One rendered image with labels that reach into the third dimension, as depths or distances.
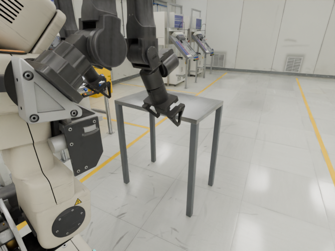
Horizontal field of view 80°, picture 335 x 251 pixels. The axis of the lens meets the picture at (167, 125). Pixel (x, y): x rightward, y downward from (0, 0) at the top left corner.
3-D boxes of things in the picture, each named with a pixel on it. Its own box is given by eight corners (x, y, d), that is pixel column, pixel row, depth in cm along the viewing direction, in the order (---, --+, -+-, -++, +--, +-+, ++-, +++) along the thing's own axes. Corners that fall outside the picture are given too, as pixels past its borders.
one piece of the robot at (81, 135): (62, 185, 55) (41, 111, 46) (28, 150, 72) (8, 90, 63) (111, 160, 66) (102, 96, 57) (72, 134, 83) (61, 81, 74)
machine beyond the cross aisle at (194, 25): (213, 73, 686) (219, 10, 607) (206, 78, 620) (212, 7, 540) (176, 70, 742) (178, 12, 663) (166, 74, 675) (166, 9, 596)
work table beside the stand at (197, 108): (190, 217, 151) (196, 120, 118) (123, 182, 187) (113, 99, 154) (213, 184, 185) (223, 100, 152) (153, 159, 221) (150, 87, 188)
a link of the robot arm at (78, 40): (55, 49, 41) (67, 50, 37) (87, 17, 44) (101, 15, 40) (87, 81, 47) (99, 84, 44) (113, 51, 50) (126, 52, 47)
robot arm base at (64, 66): (17, 63, 39) (40, 70, 32) (47, 36, 41) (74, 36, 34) (54, 93, 45) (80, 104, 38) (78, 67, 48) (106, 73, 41)
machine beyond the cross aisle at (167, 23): (199, 82, 569) (204, 4, 490) (188, 88, 503) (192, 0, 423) (156, 77, 625) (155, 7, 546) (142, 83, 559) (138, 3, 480)
